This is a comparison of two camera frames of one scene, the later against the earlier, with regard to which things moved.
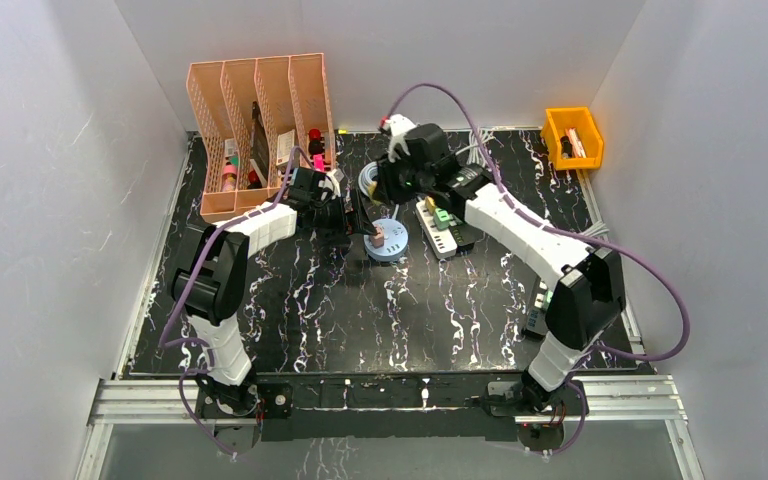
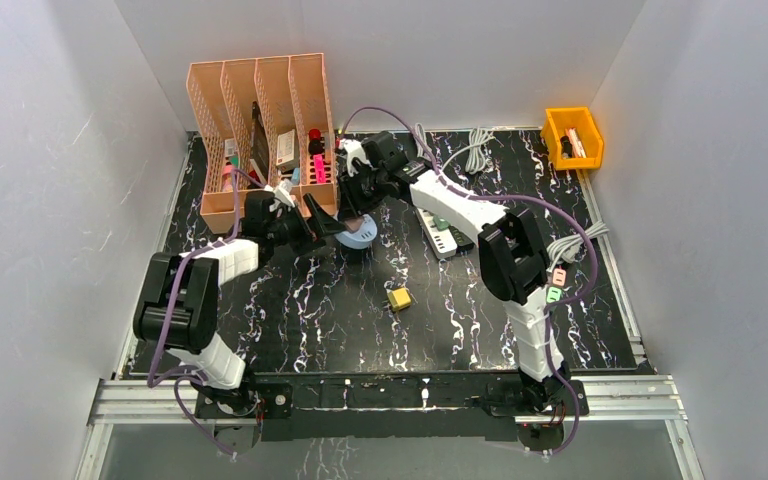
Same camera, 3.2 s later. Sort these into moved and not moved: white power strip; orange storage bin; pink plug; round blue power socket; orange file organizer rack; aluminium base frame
Moved: pink plug; round blue power socket
Not moved: orange file organizer rack; orange storage bin; aluminium base frame; white power strip
